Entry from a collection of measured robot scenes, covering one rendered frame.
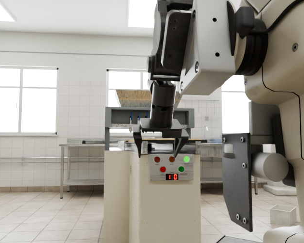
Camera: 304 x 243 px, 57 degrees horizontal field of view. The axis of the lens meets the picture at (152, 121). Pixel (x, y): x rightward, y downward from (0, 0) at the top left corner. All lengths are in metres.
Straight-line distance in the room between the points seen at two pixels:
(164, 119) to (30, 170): 5.12
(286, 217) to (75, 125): 3.83
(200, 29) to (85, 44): 5.46
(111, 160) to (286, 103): 1.82
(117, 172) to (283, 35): 1.91
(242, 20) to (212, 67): 0.07
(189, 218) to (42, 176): 4.34
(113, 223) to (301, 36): 2.04
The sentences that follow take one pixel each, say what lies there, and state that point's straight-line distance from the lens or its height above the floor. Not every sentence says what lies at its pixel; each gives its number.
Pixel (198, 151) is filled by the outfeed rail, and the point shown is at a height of 0.85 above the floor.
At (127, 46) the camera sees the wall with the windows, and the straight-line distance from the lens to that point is 5.77.
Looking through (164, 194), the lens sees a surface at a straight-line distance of 1.55.
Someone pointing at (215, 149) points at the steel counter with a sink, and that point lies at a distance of 5.11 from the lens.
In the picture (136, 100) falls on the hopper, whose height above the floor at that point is 1.24.
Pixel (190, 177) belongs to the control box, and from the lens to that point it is 1.55.
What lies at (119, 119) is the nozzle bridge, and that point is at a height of 1.09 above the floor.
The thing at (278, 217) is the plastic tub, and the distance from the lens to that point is 3.56.
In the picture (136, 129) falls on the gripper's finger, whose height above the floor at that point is 0.93.
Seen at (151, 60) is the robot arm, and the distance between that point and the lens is 0.66.
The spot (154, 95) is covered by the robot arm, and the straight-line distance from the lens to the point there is 0.68.
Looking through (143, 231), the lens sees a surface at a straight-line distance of 1.58.
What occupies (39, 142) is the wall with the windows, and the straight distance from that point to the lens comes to 5.66.
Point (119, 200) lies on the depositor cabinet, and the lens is 2.24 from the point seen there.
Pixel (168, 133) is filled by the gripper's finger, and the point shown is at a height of 0.92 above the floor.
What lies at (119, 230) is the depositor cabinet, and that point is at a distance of 2.29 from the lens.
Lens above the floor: 0.90
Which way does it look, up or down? 4 degrees up
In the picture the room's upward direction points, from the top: straight up
